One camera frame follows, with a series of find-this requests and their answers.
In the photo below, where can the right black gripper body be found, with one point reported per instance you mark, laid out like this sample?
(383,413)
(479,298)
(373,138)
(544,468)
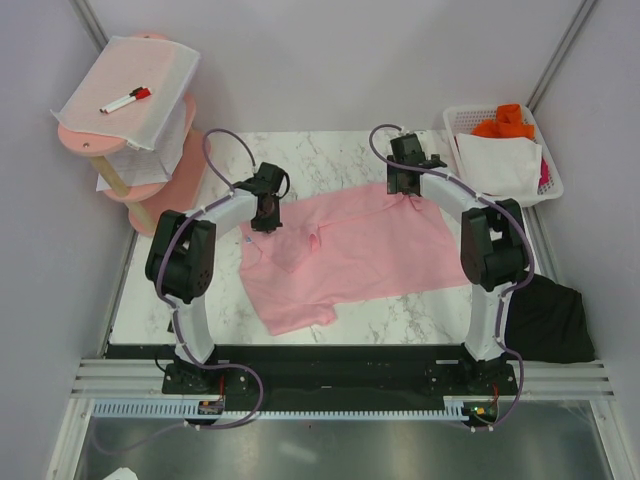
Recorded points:
(392,171)

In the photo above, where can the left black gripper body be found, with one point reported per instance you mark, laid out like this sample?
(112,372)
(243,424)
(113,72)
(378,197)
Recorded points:
(268,222)

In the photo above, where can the pink t shirt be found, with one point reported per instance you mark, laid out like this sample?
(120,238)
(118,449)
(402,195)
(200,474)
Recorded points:
(346,246)

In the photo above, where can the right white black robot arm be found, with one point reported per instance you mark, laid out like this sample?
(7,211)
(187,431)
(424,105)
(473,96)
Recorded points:
(495,253)

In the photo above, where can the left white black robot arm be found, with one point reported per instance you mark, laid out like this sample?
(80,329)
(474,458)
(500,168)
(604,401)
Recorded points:
(180,263)

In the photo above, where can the white folded cloth in basket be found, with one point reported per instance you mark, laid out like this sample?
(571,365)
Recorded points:
(500,167)

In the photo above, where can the white plastic laundry basket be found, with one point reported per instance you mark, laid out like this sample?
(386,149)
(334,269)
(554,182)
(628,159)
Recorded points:
(463,119)

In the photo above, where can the pink tiered wooden stand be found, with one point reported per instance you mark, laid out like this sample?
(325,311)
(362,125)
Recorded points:
(144,203)

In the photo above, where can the orange cloth in basket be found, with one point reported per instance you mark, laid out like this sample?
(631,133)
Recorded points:
(508,123)

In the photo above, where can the white paper sheets on stand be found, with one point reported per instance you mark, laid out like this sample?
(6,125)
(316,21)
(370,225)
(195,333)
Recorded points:
(143,167)

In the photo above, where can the magenta cloth in basket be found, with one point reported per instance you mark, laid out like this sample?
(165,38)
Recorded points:
(544,174)

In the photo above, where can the red capped white marker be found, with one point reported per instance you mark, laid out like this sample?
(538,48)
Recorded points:
(146,92)

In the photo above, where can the black capped white marker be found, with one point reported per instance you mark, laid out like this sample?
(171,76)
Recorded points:
(121,102)

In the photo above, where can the white mesh cloth on stand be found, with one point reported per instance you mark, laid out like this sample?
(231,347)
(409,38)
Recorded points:
(126,63)

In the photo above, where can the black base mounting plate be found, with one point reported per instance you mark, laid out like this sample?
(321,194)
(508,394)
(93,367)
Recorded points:
(436,370)

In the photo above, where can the black cloth at table edge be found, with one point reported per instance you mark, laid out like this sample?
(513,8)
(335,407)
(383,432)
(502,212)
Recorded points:
(546,322)

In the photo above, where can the white slotted cable duct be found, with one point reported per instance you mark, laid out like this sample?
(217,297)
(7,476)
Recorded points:
(229,408)

